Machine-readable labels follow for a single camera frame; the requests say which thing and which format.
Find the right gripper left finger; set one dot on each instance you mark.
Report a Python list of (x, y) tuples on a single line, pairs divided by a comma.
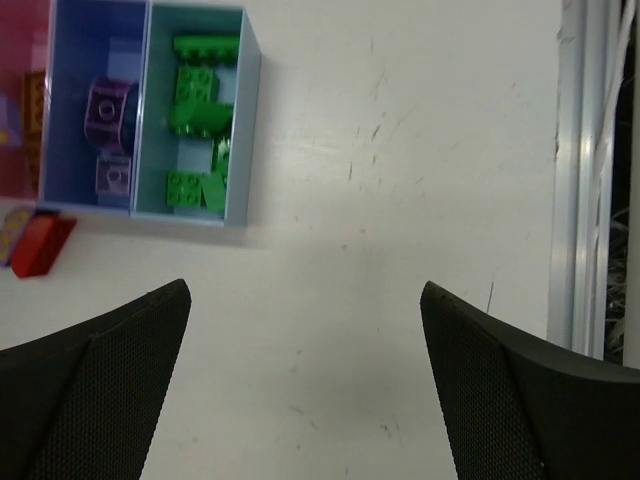
[(84, 402)]

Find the dark blue bin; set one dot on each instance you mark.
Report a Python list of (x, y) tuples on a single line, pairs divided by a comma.
[(89, 39)]

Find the red lego brick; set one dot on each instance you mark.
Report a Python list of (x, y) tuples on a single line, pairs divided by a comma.
[(40, 245)]

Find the light blue right bin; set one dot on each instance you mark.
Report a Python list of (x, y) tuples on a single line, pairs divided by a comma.
[(159, 148)]

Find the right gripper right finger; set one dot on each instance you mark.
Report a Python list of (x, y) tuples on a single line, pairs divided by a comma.
[(516, 406)]

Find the purple flower lego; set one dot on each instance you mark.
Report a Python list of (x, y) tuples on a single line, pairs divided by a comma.
[(111, 115)]

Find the orange brown lego in bin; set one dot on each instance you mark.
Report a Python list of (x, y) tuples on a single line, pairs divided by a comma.
[(33, 102)]

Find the small pink bin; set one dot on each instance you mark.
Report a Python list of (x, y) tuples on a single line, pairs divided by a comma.
[(24, 49)]

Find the purple butterfly lego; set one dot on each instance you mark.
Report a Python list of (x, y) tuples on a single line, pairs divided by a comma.
[(12, 229)]

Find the green square lego brick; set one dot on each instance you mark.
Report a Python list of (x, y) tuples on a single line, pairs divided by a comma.
[(184, 189)]

